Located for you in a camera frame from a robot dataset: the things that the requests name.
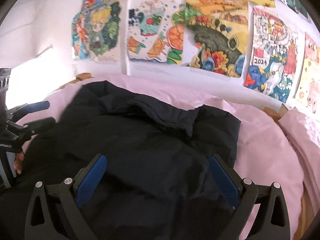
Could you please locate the flying girl drawing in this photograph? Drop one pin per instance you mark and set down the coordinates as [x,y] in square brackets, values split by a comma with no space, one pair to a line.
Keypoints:
[81,35]

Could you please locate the bright window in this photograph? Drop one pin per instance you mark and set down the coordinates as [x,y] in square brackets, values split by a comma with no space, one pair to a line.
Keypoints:
[27,80]

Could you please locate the wooden bed frame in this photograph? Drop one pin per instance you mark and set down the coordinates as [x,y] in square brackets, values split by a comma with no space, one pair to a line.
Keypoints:
[275,113]

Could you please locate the drink cup and oranges drawing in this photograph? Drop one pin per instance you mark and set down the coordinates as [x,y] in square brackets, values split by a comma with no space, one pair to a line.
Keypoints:
[155,32]

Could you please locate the pink duvet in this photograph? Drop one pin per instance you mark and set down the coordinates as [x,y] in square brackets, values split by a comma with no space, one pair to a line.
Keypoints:
[262,150]

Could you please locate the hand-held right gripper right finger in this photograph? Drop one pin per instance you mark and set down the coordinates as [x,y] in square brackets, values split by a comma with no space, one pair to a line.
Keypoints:
[223,181]

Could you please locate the field landscape drawing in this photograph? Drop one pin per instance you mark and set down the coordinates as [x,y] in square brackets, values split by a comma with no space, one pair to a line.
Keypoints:
[217,35]

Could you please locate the black puffer jacket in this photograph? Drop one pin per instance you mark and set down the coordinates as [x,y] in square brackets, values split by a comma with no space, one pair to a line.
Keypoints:
[140,142]

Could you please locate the blond boy drawing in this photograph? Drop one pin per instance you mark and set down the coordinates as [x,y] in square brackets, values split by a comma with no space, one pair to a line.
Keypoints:
[105,30]

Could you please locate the pink pillow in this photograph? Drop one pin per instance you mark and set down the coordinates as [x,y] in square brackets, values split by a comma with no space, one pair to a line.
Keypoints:
[302,140]

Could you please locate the person's left hand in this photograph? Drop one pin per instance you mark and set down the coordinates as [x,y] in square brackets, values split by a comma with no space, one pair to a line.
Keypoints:
[18,158]

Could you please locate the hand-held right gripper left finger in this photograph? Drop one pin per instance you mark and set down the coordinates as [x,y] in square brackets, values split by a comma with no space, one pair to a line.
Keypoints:
[91,180]

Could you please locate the pigs and chicks drawing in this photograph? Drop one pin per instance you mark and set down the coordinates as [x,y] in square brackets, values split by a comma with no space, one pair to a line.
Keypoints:
[311,75]

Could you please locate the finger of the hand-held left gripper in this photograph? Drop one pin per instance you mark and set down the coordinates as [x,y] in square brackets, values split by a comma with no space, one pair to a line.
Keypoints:
[37,106]
[42,124]

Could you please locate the dragon and tower drawing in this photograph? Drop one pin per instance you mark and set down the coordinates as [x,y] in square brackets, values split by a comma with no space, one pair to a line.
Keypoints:
[272,57]

